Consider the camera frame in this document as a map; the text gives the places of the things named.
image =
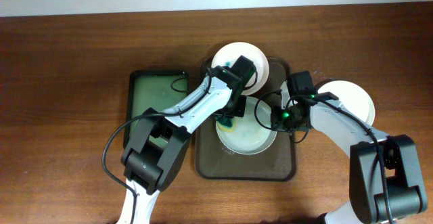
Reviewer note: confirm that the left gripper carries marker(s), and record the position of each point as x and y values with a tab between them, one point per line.
239	112

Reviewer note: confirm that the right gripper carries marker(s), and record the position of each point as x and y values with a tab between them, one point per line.
277	122

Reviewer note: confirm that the green and yellow sponge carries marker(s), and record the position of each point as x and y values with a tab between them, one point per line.
226	123

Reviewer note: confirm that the white plate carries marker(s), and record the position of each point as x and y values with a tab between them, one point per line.
249	137
354	98
227	55

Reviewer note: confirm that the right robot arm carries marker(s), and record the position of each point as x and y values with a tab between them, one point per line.
385	183

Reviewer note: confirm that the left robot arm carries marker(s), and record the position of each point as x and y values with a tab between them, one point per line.
155	151

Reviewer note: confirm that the brown serving tray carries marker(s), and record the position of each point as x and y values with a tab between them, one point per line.
277	163

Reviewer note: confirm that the green water tray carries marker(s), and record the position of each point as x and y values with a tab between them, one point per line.
157	89

